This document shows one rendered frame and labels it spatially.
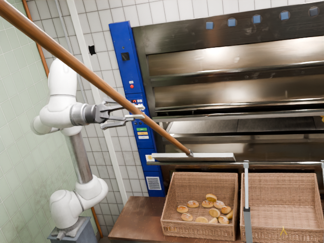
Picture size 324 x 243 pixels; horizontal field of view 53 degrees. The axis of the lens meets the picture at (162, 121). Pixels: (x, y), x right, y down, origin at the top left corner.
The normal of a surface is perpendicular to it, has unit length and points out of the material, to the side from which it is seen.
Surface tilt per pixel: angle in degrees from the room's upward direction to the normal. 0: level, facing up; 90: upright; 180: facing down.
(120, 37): 90
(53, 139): 90
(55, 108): 54
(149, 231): 0
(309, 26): 90
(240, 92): 70
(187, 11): 90
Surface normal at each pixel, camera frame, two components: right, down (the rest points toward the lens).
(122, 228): -0.17, -0.90
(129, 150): -0.26, 0.44
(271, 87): -0.31, 0.11
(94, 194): 0.63, 0.28
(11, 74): 0.95, -0.04
